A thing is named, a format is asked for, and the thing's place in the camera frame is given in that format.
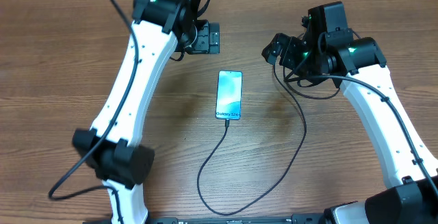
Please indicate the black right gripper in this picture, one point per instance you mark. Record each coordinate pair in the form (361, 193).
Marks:
(290, 48)

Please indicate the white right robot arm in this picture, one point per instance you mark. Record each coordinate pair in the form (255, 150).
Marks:
(330, 49)

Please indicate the Samsung Galaxy smartphone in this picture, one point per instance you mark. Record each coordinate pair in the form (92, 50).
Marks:
(229, 95)

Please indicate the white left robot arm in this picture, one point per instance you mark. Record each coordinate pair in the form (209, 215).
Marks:
(112, 146)

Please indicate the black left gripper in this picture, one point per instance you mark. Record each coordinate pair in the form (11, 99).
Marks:
(208, 38)

